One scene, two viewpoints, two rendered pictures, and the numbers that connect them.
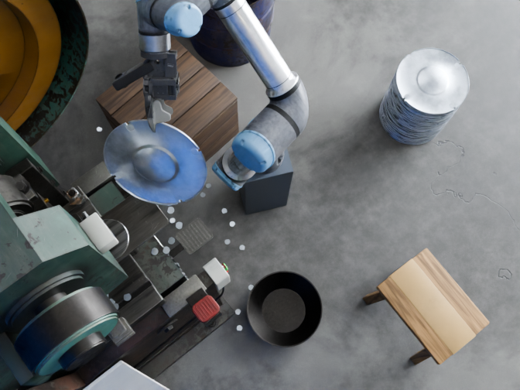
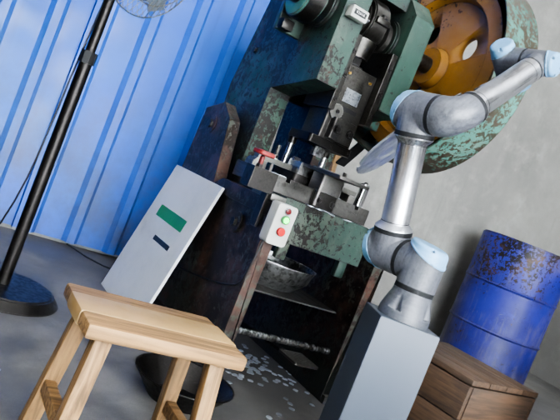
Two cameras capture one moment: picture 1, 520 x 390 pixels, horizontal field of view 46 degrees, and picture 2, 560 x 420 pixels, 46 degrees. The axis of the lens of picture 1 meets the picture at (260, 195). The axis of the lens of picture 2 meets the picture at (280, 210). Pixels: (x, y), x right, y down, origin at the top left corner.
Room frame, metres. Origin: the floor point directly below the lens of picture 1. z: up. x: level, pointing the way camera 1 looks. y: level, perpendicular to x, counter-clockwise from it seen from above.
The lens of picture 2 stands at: (0.66, -1.94, 0.70)
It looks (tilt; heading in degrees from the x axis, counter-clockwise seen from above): 3 degrees down; 100
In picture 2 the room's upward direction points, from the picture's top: 22 degrees clockwise
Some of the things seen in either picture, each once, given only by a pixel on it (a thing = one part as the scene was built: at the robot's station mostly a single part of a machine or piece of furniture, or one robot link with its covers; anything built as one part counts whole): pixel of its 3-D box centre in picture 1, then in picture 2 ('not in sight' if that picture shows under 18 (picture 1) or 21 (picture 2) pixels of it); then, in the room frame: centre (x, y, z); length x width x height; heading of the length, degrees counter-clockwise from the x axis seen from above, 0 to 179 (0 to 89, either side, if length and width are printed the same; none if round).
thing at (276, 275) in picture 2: not in sight; (269, 269); (0.27, 0.53, 0.36); 0.34 x 0.34 x 0.10
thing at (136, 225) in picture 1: (125, 234); (329, 191); (0.39, 0.40, 0.72); 0.25 x 0.14 x 0.14; 131
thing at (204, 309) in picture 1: (206, 309); (261, 161); (0.18, 0.14, 0.72); 0.07 x 0.06 x 0.08; 131
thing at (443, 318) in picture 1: (420, 309); (127, 393); (0.27, -0.64, 0.16); 0.34 x 0.24 x 0.34; 40
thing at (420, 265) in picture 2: not in sight; (422, 264); (0.76, 0.00, 0.62); 0.13 x 0.12 x 0.14; 141
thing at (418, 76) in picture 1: (432, 80); not in sight; (1.15, -0.66, 0.33); 0.29 x 0.29 x 0.01
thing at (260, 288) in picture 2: not in sight; (263, 281); (0.26, 0.54, 0.31); 0.43 x 0.42 x 0.01; 41
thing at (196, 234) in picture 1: (146, 274); (264, 337); (0.36, 0.43, 0.14); 0.59 x 0.10 x 0.05; 131
